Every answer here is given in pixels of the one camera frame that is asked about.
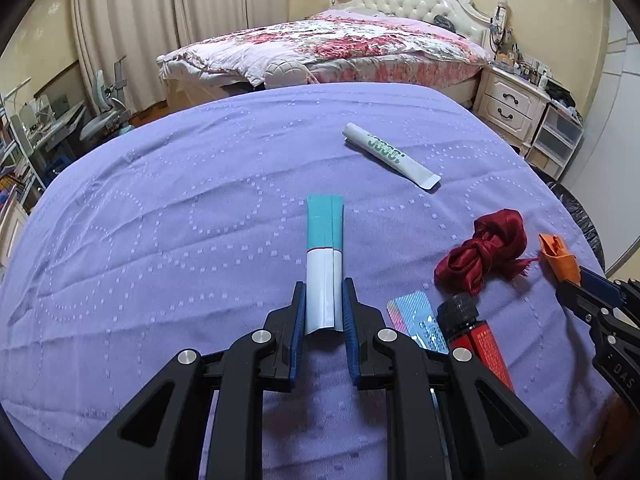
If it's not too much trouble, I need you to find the purple quilted bedspread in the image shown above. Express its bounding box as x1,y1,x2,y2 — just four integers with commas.
1,84,599,479

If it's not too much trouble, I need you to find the white green tube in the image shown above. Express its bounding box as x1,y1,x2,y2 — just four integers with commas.
343,122,440,191

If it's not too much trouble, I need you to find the black trash bag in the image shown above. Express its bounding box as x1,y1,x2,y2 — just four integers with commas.
544,178,605,270

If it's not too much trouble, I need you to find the iridescent blue card packet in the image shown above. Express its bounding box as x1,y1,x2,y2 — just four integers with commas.
386,290,449,354

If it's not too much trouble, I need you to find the dark red ribbon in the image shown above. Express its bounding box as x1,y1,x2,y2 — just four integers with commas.
434,209,538,296

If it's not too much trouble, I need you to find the white bookshelf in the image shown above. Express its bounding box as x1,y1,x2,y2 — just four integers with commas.
1,96,42,275

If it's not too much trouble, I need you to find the plastic drawer unit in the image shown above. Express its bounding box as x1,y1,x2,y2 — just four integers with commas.
525,101,584,181

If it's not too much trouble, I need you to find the grey desk chair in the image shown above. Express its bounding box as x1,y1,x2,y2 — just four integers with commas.
79,55,134,143

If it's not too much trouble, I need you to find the white bed with headboard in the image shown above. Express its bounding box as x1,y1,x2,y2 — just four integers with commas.
160,0,508,110

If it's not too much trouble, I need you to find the teal white box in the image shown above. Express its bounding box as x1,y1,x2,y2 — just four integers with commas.
305,195,344,334

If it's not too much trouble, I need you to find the red bottle black cap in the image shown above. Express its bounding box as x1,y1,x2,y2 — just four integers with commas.
436,292,513,390

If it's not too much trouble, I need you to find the grey study desk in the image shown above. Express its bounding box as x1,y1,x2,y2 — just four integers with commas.
1,77,87,172

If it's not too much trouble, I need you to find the white nightstand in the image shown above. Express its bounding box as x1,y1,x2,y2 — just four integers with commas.
473,65,550,157

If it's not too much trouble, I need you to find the pink floral quilt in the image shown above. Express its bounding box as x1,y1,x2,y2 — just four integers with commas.
156,10,490,89

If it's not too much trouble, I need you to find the beige curtain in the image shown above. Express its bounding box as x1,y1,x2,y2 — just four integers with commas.
70,0,288,112

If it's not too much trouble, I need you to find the white round bin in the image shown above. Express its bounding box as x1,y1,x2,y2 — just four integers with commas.
264,60,308,89

